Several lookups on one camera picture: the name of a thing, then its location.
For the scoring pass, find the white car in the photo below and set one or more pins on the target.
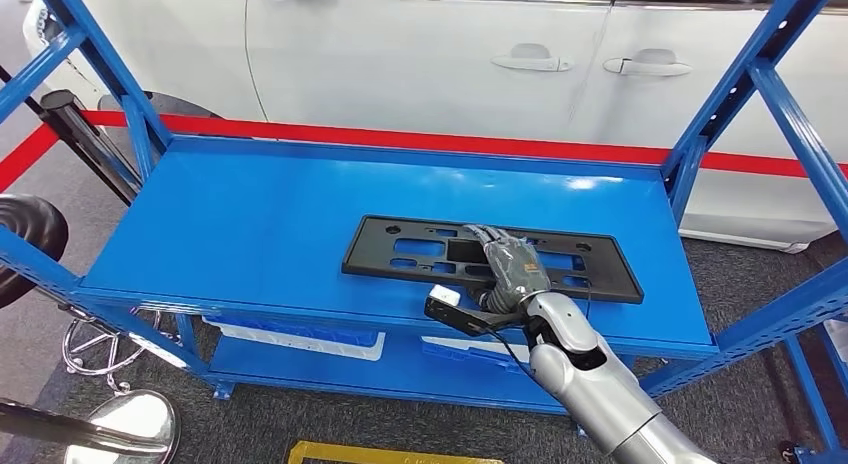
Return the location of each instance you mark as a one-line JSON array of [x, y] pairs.
[[397, 63]]

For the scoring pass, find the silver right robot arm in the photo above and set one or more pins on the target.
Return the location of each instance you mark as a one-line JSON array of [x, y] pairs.
[[596, 395]]

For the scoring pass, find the black plastic plate frame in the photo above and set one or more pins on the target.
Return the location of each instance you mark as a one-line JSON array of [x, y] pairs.
[[371, 256]]

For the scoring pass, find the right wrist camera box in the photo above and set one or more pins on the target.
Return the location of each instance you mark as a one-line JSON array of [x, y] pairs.
[[457, 315]]

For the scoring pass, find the yellow tape square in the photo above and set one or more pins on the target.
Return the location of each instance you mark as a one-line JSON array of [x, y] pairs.
[[397, 456]]

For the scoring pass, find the dark belt stanchion post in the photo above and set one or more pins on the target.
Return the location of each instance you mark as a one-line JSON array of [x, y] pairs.
[[79, 135]]

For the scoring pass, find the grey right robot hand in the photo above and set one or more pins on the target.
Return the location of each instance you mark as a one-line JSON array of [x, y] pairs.
[[517, 269]]

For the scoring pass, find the white plastic bin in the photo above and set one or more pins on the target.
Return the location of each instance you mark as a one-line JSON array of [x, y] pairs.
[[298, 352], [464, 345]]

